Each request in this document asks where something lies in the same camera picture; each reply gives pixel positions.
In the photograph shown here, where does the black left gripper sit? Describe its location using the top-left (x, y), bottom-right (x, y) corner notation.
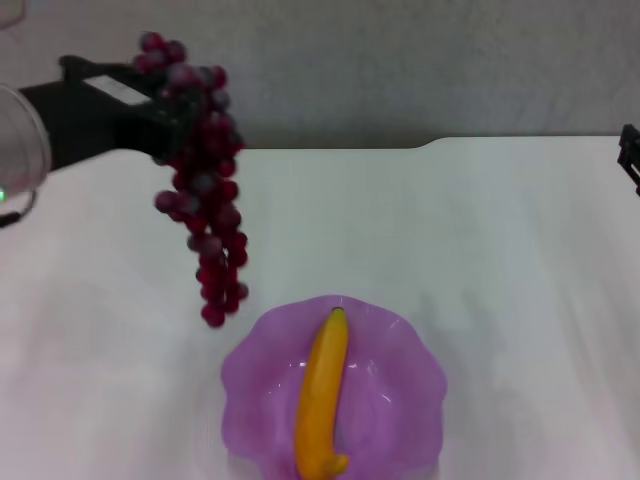
top-left (18, 54), bottom-right (207, 174)

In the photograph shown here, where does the red grape bunch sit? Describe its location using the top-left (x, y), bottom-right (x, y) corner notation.
top-left (133, 31), bottom-right (250, 329)

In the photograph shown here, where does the yellow banana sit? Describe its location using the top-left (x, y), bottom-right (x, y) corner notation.
top-left (293, 306), bottom-right (351, 479)

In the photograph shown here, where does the purple wavy plate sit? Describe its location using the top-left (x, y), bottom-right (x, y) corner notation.
top-left (221, 294), bottom-right (449, 480)

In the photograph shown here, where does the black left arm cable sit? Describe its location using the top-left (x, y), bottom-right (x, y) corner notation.
top-left (0, 187), bottom-right (39, 229)

